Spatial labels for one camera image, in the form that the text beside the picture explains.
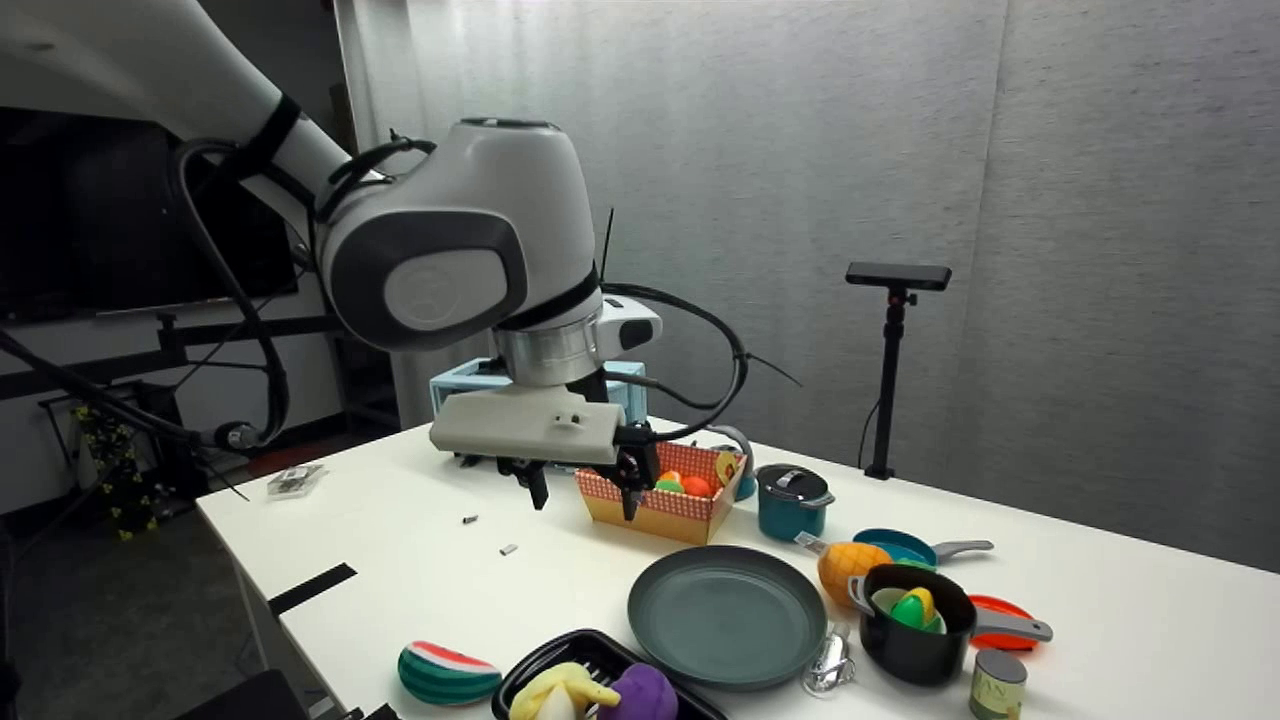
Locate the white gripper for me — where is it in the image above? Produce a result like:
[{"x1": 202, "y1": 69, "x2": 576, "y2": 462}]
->
[{"x1": 427, "y1": 386, "x2": 627, "y2": 518}]

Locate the grey plate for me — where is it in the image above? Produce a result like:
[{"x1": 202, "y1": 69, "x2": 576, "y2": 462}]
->
[{"x1": 623, "y1": 541, "x2": 831, "y2": 698}]

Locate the orange checked cardboard basket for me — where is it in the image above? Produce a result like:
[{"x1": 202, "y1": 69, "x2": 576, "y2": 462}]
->
[{"x1": 571, "y1": 441, "x2": 742, "y2": 549}]

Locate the black plastic tray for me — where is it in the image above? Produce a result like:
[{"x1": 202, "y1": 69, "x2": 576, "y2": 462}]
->
[{"x1": 489, "y1": 623, "x2": 732, "y2": 720}]

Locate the plush watermelon slice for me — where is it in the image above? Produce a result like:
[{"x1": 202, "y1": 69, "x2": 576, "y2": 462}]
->
[{"x1": 390, "y1": 635, "x2": 504, "y2": 708}]

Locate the small silver metal part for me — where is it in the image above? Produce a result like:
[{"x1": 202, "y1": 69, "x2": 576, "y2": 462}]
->
[{"x1": 265, "y1": 462, "x2": 329, "y2": 500}]

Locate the yellow plush banana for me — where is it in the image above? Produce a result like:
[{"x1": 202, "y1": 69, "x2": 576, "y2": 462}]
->
[{"x1": 509, "y1": 660, "x2": 623, "y2": 720}]

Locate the purple plush fruit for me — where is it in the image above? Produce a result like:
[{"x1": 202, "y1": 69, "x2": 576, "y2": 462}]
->
[{"x1": 597, "y1": 660, "x2": 682, "y2": 720}]

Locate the teal toy pot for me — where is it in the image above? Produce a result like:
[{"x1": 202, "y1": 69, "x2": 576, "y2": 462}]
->
[{"x1": 751, "y1": 462, "x2": 840, "y2": 549}]

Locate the orange plush fruit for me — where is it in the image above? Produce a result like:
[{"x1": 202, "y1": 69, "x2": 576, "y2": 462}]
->
[{"x1": 814, "y1": 537, "x2": 895, "y2": 616}]

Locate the plant with yellow flowers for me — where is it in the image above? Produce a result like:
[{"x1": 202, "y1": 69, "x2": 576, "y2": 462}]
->
[{"x1": 65, "y1": 397, "x2": 170, "y2": 544}]

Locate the teal toy pan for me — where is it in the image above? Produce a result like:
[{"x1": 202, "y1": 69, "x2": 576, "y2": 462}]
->
[{"x1": 848, "y1": 523, "x2": 1001, "y2": 575}]

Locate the yellow green plush vegetable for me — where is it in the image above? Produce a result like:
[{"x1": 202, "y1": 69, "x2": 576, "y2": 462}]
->
[{"x1": 871, "y1": 582, "x2": 948, "y2": 641}]

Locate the black toy pot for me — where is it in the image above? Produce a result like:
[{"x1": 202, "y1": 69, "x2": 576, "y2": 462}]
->
[{"x1": 843, "y1": 561, "x2": 979, "y2": 692}]

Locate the black monitor screen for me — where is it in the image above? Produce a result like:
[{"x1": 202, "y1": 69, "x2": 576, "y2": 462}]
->
[{"x1": 0, "y1": 108, "x2": 303, "y2": 330}]

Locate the red toy pan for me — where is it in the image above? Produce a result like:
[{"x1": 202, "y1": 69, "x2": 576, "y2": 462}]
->
[{"x1": 967, "y1": 592, "x2": 1054, "y2": 660}]

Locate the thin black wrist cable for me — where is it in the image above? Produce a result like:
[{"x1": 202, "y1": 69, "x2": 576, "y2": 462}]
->
[{"x1": 585, "y1": 203, "x2": 803, "y2": 454}]

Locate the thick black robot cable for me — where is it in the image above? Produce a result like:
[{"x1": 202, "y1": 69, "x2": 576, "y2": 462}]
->
[{"x1": 170, "y1": 125, "x2": 445, "y2": 454}]

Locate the black metal rail frame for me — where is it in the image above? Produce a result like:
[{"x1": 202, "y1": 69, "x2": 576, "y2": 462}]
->
[{"x1": 0, "y1": 314, "x2": 352, "y2": 404}]

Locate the black camera on stand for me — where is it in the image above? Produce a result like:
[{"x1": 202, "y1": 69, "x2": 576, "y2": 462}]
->
[{"x1": 843, "y1": 261, "x2": 954, "y2": 485}]

